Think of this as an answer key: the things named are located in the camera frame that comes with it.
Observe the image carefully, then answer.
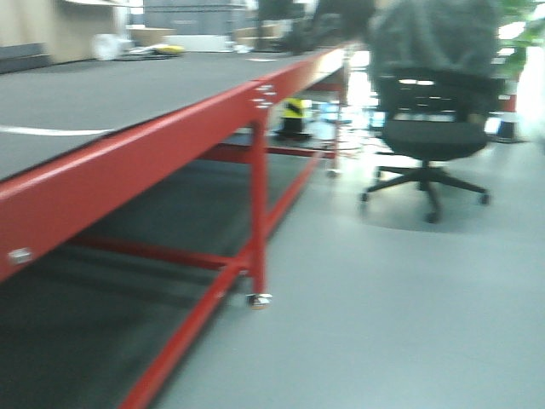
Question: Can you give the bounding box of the white curved PVC pipe piece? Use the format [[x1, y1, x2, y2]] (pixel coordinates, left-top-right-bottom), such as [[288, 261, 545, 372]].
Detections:
[[1, 125, 112, 136]]

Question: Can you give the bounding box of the black office chair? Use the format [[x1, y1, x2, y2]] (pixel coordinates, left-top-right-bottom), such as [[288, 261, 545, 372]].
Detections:
[[360, 68, 503, 223]]

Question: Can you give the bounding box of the yellow black striped post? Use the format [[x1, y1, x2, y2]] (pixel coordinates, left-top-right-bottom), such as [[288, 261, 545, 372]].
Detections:
[[274, 97, 312, 141]]

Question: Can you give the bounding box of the red metal table frame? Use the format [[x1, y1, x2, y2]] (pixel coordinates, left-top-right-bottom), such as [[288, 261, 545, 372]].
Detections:
[[1, 46, 345, 408]]

